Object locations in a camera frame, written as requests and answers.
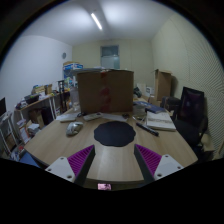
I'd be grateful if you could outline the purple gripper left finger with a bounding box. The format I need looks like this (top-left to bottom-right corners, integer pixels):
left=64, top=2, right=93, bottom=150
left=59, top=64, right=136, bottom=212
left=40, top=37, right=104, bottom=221
left=46, top=145, right=95, bottom=186

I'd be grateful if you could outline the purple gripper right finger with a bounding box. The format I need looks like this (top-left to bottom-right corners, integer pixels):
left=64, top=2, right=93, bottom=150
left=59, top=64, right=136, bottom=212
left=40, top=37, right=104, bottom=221
left=134, top=144, right=183, bottom=184

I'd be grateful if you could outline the grey computer mouse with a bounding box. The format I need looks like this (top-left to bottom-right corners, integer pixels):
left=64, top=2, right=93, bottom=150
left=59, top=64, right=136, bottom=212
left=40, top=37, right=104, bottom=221
left=66, top=122, right=83, bottom=136

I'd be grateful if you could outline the black round mouse pad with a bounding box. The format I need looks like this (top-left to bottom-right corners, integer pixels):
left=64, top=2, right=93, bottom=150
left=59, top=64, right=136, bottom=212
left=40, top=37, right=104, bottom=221
left=94, top=121, right=136, bottom=147

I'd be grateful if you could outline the black marker pen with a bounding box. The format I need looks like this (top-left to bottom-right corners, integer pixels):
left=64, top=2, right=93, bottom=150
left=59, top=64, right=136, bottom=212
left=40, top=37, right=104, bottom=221
left=136, top=122, right=159, bottom=137

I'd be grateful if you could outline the white notebook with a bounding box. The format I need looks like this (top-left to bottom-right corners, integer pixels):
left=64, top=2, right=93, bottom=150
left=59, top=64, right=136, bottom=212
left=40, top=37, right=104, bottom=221
left=146, top=112, right=176, bottom=131

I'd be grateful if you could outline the white paper booklet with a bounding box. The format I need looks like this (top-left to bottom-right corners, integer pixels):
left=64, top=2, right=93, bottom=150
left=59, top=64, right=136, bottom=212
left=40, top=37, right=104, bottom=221
left=57, top=114, right=77, bottom=123

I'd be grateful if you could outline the white keyboard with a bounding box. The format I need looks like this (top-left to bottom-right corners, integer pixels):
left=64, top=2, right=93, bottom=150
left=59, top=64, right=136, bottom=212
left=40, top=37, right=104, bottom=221
left=83, top=112, right=103, bottom=121

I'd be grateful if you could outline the blue book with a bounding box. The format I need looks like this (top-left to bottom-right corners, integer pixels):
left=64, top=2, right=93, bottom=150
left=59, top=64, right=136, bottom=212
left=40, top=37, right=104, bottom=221
left=134, top=101, right=165, bottom=114

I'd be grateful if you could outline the black office chair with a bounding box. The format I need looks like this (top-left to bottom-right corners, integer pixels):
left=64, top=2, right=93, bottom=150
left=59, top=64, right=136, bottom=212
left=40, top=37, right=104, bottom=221
left=174, top=87, right=208, bottom=157

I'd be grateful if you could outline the wooden shelf unit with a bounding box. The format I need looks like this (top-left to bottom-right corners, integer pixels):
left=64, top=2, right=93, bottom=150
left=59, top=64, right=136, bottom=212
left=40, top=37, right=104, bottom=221
left=14, top=92, right=69, bottom=144

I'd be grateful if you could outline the large brown cardboard box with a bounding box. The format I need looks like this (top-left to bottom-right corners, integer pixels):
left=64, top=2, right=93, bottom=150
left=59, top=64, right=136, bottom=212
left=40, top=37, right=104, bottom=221
left=77, top=70, right=134, bottom=114

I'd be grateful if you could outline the tall cardboard box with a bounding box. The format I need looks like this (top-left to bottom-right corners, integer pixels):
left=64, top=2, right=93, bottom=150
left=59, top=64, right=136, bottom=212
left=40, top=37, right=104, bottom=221
left=155, top=69, right=172, bottom=101

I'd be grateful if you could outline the colourful blue box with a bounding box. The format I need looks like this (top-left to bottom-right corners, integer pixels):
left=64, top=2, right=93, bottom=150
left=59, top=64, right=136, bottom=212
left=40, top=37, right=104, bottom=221
left=63, top=61, right=83, bottom=88

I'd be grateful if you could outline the window with blind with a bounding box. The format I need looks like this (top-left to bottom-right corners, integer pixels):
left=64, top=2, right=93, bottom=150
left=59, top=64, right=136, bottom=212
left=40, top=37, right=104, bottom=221
left=101, top=45, right=120, bottom=69

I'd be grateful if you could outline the ceiling fluorescent light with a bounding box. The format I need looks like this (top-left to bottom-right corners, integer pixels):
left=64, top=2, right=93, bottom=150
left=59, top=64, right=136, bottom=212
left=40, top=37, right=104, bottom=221
left=91, top=13, right=103, bottom=30

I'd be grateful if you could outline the round wall clock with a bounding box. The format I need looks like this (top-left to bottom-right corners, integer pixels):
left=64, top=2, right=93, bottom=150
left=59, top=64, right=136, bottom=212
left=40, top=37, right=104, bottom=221
left=62, top=52, right=67, bottom=59

